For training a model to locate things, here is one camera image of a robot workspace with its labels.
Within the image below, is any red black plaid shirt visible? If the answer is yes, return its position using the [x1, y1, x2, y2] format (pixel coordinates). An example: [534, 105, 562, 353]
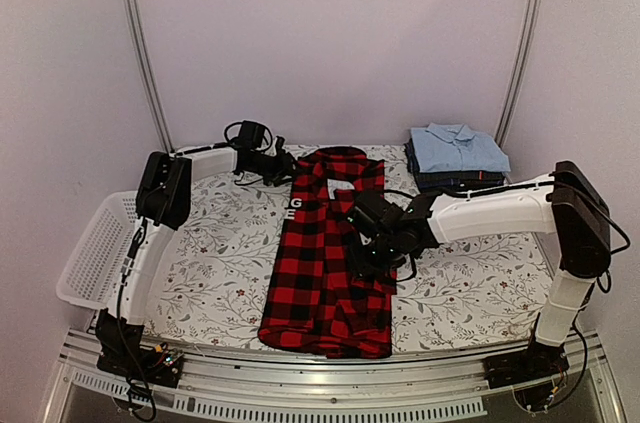
[257, 146, 396, 359]

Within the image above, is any right aluminium post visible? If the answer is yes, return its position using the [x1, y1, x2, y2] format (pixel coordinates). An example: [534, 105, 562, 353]
[494, 0, 542, 148]

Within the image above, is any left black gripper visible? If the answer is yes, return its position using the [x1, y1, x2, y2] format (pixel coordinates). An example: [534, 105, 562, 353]
[248, 149, 306, 187]

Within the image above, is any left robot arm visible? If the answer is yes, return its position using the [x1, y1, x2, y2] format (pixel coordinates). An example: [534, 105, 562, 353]
[96, 120, 298, 377]

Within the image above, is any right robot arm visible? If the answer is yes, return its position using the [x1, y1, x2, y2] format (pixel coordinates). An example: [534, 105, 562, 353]
[346, 161, 631, 379]

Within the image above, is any white plastic basket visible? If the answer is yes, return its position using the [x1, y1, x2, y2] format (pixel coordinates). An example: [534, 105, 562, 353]
[56, 191, 137, 310]

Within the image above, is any floral table cloth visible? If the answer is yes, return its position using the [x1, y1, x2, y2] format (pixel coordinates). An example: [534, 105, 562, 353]
[144, 173, 551, 354]

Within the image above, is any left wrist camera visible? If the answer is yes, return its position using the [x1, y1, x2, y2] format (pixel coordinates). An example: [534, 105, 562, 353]
[274, 136, 285, 155]

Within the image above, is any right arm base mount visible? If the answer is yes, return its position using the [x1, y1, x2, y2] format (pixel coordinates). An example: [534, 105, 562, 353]
[482, 341, 569, 412]

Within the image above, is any light blue folded shirt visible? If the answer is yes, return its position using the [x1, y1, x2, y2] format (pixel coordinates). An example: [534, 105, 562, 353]
[410, 123, 511, 173]

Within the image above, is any aluminium front rail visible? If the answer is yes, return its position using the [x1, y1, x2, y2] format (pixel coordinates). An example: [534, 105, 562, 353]
[42, 330, 626, 423]

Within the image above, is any left aluminium post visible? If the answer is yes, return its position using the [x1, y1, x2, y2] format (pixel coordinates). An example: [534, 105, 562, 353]
[123, 0, 174, 152]

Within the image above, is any aluminium post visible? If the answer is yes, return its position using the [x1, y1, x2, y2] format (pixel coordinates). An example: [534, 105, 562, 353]
[494, 0, 542, 148]
[123, 0, 174, 152]

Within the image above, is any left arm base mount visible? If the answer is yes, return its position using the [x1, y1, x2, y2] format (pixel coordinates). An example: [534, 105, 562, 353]
[97, 342, 184, 388]

